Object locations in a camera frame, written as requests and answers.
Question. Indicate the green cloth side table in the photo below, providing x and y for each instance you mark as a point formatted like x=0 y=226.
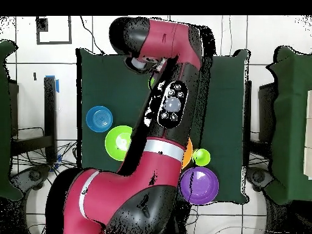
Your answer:
x=292 y=121
x=4 y=121

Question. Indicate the shallow blue bowl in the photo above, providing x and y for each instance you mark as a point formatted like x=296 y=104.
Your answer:
x=99 y=119

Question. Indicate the purple bowl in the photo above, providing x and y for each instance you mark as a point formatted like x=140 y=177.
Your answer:
x=201 y=186

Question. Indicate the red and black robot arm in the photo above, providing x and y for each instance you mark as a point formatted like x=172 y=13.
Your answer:
x=146 y=182

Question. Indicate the white box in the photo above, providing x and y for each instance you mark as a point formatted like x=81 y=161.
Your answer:
x=309 y=134

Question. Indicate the large green bowl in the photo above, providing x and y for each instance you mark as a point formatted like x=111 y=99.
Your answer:
x=114 y=143

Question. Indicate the large orange bowl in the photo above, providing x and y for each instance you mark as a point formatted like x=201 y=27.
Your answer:
x=188 y=153

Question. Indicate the green cup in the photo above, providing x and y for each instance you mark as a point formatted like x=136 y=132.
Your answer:
x=201 y=157

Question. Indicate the black chair base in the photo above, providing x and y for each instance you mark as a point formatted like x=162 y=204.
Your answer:
x=259 y=176
x=34 y=175

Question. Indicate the black stand beam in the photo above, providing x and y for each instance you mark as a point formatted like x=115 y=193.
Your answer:
x=248 y=109

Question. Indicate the dark green tablecloth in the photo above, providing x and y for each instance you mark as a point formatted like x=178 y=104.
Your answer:
x=102 y=92

